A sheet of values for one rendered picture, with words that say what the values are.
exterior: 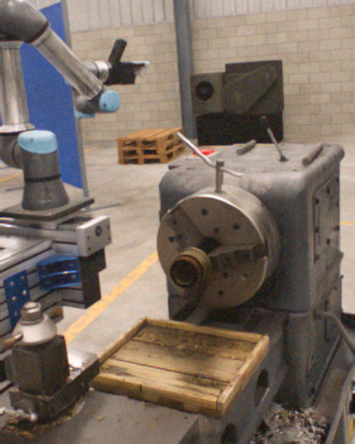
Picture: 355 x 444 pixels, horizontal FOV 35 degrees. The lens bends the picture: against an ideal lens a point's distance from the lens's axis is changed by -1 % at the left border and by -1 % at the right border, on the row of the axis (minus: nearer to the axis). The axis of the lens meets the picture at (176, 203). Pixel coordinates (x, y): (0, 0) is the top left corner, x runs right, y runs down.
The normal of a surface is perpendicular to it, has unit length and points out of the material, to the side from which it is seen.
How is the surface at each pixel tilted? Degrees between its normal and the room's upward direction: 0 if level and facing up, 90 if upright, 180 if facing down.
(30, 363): 90
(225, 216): 90
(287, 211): 90
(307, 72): 90
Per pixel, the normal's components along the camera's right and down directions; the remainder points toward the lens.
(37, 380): -0.45, 0.25
